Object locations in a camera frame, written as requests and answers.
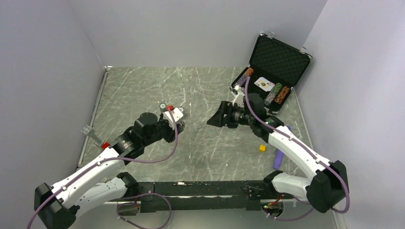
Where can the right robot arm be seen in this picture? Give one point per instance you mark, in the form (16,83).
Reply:
(325,183)

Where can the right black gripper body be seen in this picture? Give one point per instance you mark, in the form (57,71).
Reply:
(236,115)

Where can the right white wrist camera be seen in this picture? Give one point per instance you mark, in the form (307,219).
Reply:
(238,96)

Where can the purple cylinder tool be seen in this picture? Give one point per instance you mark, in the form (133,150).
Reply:
(278,159)

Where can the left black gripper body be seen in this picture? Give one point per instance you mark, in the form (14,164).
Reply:
(168,133)

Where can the grey lego brick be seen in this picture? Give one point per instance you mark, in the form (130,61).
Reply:
(87,130)

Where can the black aluminium poker case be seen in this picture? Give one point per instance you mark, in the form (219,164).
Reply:
(279,63)

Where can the green purple chip row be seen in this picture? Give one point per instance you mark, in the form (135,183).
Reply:
(272,94)

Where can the yellow cube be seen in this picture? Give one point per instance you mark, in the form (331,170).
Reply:
(262,148)

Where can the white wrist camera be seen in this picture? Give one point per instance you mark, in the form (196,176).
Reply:
(173,115)
(238,96)

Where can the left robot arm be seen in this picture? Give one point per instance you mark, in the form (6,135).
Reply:
(60,204)

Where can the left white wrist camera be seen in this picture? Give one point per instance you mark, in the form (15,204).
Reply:
(173,115)

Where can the purple orange chip row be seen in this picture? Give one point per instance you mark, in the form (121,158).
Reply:
(243,78)

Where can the ace of spades card deck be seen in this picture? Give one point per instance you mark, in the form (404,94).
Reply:
(264,84)

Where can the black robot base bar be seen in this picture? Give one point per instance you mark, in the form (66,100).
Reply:
(203,195)

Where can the orange black chip row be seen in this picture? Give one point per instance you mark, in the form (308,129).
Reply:
(282,94)

